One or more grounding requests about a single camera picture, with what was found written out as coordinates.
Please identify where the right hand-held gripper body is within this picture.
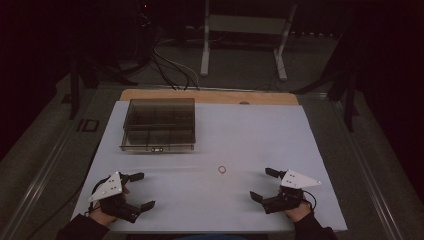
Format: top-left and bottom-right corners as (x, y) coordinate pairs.
(261, 168), (323, 215)

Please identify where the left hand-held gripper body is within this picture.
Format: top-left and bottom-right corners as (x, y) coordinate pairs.
(88, 171), (143, 224)

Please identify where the person's left hand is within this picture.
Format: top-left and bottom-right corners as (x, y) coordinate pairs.
(88, 186), (131, 228)

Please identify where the person's right hand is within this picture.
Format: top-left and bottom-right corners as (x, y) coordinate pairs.
(284, 199), (313, 223)

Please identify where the white table mat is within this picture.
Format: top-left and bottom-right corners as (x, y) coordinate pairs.
(71, 100), (349, 234)

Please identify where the dark clear compartment box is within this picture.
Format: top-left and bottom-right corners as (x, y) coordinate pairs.
(119, 97), (197, 154)

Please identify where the black stand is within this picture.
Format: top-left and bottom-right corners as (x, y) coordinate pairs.
(67, 56), (101, 122)
(293, 31), (362, 133)

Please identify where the white metal stand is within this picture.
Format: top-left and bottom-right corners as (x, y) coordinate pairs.
(199, 0), (299, 82)

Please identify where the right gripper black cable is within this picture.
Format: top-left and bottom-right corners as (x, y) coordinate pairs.
(301, 189), (318, 212)

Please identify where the black rectangular floor frame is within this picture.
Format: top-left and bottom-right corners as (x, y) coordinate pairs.
(77, 118), (100, 133)

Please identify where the bundle of floor cables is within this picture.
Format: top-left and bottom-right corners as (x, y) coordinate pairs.
(150, 34), (202, 92)

